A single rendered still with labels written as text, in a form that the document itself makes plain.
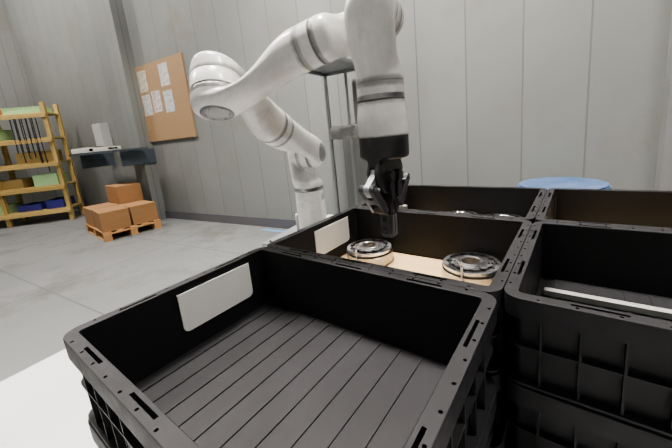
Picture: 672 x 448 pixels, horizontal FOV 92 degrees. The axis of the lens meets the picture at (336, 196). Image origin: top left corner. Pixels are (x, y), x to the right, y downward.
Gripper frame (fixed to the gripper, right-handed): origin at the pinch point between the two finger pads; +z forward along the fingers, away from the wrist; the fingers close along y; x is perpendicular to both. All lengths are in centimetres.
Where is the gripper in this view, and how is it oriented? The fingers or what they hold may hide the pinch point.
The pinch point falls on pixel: (389, 224)
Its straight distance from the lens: 52.6
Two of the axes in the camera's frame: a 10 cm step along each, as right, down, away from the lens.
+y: 6.0, -2.1, 7.7
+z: 1.0, 9.8, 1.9
